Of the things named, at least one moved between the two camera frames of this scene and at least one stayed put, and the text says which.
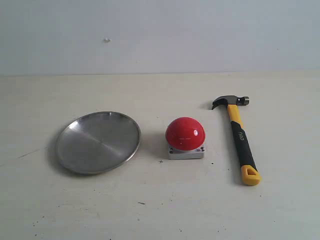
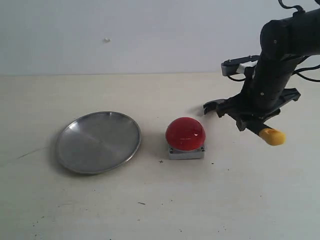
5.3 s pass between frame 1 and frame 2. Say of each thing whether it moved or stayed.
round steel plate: stayed
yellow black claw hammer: moved
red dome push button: stayed
